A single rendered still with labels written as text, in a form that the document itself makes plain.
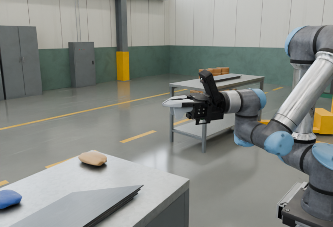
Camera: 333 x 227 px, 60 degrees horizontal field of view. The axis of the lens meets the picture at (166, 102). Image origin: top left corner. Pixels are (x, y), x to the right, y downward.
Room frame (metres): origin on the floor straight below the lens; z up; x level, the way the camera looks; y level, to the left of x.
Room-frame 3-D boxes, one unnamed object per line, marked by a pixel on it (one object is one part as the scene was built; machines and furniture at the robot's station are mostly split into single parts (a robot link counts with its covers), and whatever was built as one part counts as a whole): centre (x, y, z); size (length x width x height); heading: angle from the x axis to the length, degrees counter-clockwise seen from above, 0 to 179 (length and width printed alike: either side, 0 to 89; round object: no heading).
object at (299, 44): (1.06, -0.52, 1.41); 0.15 x 0.12 x 0.55; 23
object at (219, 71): (8.38, -1.39, 0.38); 1.20 x 0.80 x 0.77; 133
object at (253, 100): (0.96, -0.27, 1.43); 0.11 x 0.08 x 0.09; 113
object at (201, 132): (4.81, -0.91, 0.49); 1.80 x 0.70 x 0.99; 136
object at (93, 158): (1.31, 0.36, 1.07); 0.16 x 0.10 x 0.04; 48
